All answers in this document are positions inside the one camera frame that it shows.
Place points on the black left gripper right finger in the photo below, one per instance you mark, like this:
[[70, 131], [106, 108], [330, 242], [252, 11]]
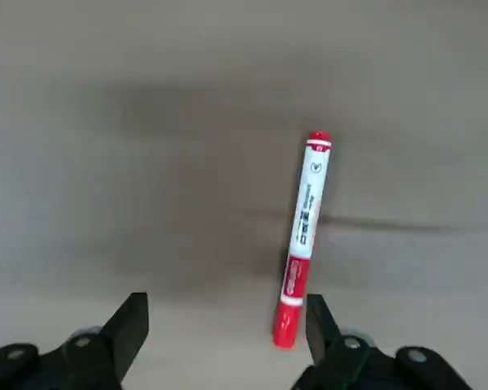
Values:
[[370, 365]]

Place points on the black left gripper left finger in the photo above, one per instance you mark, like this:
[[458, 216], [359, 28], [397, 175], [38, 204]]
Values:
[[65, 365]]

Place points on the red whiteboard marker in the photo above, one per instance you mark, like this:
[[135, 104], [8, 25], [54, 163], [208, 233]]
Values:
[[305, 223]]

